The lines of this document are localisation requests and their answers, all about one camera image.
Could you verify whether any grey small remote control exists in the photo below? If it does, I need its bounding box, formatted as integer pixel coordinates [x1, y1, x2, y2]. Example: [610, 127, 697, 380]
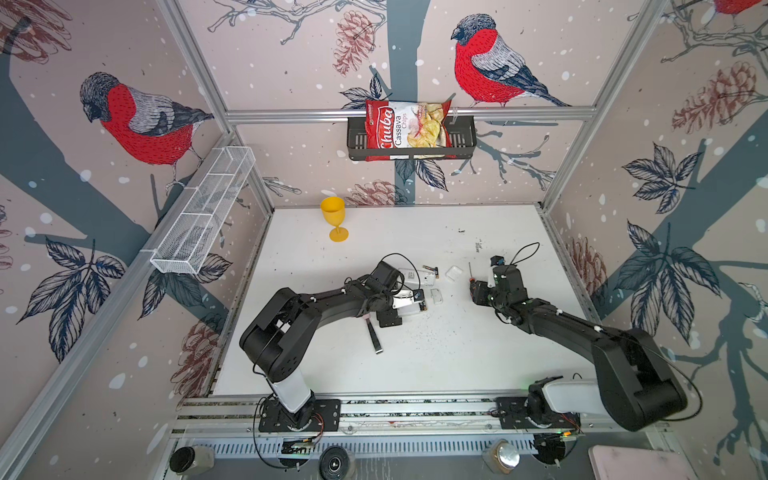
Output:
[393, 289, 426, 316]

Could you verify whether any white battery cover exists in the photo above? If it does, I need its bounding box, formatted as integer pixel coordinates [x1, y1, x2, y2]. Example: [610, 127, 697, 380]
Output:
[445, 265, 464, 281]

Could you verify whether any orange black screwdriver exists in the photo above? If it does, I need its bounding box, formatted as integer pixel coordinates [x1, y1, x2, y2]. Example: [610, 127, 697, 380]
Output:
[468, 262, 476, 286]

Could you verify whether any white remote control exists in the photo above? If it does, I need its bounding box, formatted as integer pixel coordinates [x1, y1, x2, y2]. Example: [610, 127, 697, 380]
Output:
[401, 268, 438, 288]

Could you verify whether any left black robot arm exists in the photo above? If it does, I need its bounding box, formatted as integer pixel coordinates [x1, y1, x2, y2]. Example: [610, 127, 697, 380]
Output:
[239, 260, 405, 431]

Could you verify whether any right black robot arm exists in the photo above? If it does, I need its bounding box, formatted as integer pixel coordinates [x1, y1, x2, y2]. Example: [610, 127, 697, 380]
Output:
[469, 264, 688, 431]

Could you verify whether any yellow plastic goblet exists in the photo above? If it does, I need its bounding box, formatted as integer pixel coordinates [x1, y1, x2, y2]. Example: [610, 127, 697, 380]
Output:
[320, 196, 349, 243]

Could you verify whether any black round speaker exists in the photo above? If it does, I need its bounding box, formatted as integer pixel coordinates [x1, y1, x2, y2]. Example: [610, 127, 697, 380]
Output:
[319, 446, 356, 480]

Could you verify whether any silver topped jar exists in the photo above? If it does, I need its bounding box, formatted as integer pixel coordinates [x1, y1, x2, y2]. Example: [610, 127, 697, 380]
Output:
[482, 439, 521, 475]

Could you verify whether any red cassava chips bag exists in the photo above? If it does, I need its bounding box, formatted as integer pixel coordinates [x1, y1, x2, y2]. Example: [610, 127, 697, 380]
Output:
[365, 100, 452, 151]

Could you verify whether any pink board corner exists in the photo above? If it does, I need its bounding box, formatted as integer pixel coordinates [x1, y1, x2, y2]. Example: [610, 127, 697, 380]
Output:
[589, 445, 697, 480]

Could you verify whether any grey cylinder can left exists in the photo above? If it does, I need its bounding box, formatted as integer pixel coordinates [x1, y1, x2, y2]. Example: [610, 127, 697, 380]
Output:
[169, 445, 215, 476]

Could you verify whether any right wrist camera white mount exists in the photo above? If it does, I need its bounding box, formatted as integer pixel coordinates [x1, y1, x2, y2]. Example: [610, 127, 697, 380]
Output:
[490, 255, 506, 268]

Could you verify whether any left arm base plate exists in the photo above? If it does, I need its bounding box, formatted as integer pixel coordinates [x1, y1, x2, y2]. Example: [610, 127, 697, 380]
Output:
[255, 397, 341, 434]

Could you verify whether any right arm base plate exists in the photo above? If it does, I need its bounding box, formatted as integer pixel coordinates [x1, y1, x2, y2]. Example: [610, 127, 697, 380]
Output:
[491, 397, 581, 430]

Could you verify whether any black wall basket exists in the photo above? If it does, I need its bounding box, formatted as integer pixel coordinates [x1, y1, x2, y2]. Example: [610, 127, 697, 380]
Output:
[347, 116, 477, 161]

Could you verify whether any white wire wall basket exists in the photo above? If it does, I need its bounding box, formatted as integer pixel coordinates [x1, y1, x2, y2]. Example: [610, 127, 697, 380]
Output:
[150, 146, 255, 275]

